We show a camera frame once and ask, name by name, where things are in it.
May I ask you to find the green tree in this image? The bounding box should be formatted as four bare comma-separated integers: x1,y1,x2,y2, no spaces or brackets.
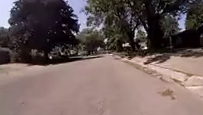
77,27,107,57

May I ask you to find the grey asphalt road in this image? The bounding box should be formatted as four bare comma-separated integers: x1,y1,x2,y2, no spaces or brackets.
0,49,203,115

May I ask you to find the row of tall green trees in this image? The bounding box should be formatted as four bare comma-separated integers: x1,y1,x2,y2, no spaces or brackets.
82,0,203,56

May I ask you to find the pale concrete kerb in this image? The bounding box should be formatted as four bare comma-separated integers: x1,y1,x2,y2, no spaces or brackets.
112,49,203,112

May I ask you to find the large dark round tree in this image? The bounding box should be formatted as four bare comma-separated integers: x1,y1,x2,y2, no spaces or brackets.
6,0,83,66

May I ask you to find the pale concrete driveway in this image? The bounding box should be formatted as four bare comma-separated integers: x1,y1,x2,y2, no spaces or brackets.
135,51,203,86

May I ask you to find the dark low building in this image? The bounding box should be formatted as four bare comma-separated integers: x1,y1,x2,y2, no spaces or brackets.
169,19,203,52

